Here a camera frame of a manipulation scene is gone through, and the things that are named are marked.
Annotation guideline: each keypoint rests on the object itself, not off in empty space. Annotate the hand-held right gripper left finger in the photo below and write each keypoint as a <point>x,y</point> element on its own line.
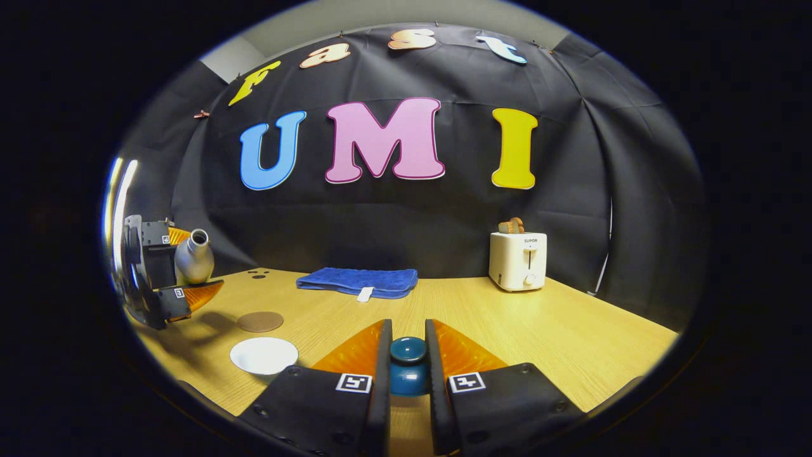
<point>380,393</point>

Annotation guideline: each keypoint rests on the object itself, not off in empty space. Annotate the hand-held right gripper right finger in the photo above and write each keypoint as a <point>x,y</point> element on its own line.
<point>438,400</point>

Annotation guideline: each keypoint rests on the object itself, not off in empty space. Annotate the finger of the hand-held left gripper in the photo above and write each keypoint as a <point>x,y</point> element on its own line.
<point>177,301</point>
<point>158,238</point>

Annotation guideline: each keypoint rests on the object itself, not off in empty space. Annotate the silver green-label water bottle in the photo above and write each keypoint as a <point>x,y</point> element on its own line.
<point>193,263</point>

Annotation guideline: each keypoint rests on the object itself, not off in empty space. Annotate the round brown coaster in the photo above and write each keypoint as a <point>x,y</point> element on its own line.
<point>260,322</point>

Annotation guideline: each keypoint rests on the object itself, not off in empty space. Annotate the folded blue towel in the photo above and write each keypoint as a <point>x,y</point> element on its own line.
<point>355,279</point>

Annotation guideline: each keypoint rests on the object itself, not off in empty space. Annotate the white toaster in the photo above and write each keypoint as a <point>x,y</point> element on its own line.
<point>517,260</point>

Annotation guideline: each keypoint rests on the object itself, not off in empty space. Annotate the black backdrop cloth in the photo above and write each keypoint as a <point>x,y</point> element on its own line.
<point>444,222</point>

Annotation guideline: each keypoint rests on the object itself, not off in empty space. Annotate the brown bread slice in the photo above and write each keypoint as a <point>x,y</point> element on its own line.
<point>510,226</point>

